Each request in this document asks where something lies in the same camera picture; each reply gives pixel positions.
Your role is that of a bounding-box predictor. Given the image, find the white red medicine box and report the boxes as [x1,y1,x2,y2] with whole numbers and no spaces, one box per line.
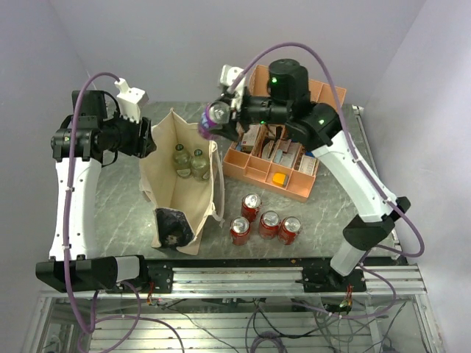
[240,124,261,153]

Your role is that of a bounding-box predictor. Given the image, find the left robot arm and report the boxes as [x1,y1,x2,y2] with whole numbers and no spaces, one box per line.
[35,88,156,293]

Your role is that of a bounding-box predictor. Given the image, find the red soda can left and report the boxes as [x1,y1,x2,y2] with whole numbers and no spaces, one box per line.
[230,216,250,246]

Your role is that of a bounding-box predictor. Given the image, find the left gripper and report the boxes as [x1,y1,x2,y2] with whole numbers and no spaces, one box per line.
[100,107,157,158]

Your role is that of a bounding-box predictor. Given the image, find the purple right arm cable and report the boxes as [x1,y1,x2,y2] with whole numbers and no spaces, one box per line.
[227,42,426,319]

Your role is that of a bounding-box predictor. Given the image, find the red soda can middle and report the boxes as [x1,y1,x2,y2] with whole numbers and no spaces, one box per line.
[258,210,281,240]

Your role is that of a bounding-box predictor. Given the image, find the red soda can right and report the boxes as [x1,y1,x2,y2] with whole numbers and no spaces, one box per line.
[277,216,302,245]

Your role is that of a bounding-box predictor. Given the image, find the red soda can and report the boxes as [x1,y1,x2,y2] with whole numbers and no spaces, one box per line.
[241,193,262,222]
[258,210,281,240]
[277,216,302,245]
[230,216,250,246]

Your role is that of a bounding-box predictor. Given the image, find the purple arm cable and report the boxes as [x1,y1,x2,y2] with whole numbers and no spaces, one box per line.
[227,42,426,319]
[62,71,141,353]

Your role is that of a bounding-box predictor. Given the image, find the white box right slot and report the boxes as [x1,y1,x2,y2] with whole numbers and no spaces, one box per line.
[298,154,316,176]

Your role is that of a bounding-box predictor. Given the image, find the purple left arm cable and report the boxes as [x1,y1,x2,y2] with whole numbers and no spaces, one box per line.
[62,71,141,353]

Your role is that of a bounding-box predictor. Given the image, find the red soda can rear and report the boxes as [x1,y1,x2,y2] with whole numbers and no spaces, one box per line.
[241,193,262,222]

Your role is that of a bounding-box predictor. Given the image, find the clear bottle green cap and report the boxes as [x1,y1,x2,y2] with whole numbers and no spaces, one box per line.
[191,149,210,182]

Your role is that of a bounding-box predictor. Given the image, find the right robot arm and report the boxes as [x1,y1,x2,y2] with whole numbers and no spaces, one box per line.
[202,59,411,291]

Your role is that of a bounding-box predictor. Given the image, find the aluminium mounting rail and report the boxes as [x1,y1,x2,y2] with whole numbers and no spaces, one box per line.
[40,266,424,299]

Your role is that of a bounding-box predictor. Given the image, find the cream canvas tote bag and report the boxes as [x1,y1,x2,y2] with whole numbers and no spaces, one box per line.
[139,110,224,255]

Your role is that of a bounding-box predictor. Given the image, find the purple soda can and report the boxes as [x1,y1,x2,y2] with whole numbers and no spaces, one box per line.
[198,101,230,140]

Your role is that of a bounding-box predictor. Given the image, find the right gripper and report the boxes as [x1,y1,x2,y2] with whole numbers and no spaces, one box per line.
[207,87,291,142]

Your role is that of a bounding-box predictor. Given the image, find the orange plastic desk organizer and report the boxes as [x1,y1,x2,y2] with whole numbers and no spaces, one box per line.
[223,59,346,202]

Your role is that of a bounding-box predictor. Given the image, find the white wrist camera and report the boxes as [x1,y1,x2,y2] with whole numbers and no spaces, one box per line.
[114,78,149,124]
[219,65,246,111]

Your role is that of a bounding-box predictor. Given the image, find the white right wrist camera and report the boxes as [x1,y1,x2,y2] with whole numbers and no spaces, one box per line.
[219,65,246,111]

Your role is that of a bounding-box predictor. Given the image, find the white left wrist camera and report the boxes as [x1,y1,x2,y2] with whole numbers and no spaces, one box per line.
[114,78,149,124]

